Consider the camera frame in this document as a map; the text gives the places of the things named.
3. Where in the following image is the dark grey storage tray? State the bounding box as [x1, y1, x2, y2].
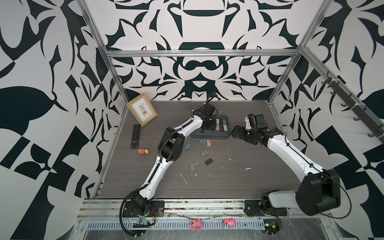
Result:
[190, 115, 231, 140]

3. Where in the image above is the grey-blue eraser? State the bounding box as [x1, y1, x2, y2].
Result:
[201, 150, 208, 157]

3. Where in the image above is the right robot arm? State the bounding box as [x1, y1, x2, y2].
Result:
[231, 114, 342, 216]

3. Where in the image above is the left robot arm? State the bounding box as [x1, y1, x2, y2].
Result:
[129, 103, 217, 216]

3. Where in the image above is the red yellow toy fish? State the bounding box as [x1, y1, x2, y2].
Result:
[137, 149, 150, 156]

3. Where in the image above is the black remote control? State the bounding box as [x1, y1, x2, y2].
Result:
[131, 124, 141, 149]

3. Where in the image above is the small circuit board right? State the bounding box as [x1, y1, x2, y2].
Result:
[264, 223, 281, 236]

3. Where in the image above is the small circuit board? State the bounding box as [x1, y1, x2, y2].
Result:
[132, 217, 156, 229]
[264, 223, 281, 236]

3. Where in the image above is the pink toy right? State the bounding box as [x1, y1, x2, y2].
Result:
[222, 218, 236, 229]

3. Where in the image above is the pink toy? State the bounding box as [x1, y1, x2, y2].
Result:
[222, 218, 236, 229]
[189, 219, 204, 231]

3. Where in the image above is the pink toy left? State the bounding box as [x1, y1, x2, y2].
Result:
[189, 219, 204, 231]

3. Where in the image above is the small circuit board left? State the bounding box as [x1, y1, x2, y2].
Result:
[132, 217, 156, 229]

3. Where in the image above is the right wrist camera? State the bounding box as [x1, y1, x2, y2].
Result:
[245, 114, 254, 130]

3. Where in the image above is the wooden picture frame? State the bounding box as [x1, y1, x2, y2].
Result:
[127, 93, 158, 127]

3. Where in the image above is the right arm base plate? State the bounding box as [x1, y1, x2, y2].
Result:
[244, 199, 288, 217]

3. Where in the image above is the white slotted cable duct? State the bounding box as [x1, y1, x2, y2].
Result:
[86, 218, 265, 231]

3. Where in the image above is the black wall hook rail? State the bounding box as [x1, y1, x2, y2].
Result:
[322, 71, 384, 144]

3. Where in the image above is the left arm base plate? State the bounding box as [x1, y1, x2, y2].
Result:
[122, 201, 165, 218]

